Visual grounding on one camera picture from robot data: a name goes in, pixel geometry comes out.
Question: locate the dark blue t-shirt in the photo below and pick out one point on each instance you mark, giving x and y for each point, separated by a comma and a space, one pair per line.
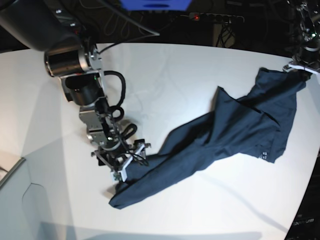
257, 124

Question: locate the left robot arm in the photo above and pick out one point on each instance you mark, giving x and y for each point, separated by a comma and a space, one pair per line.
307, 23

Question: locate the blue plastic bin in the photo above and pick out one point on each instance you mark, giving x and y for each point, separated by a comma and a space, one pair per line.
155, 5

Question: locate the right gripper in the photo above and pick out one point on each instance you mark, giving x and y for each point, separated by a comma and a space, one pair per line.
108, 157

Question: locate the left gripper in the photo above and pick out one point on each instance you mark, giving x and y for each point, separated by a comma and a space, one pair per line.
308, 56

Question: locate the black power strip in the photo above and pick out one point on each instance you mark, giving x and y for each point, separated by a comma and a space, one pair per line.
215, 18

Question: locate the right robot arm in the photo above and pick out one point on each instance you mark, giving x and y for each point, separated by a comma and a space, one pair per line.
76, 62

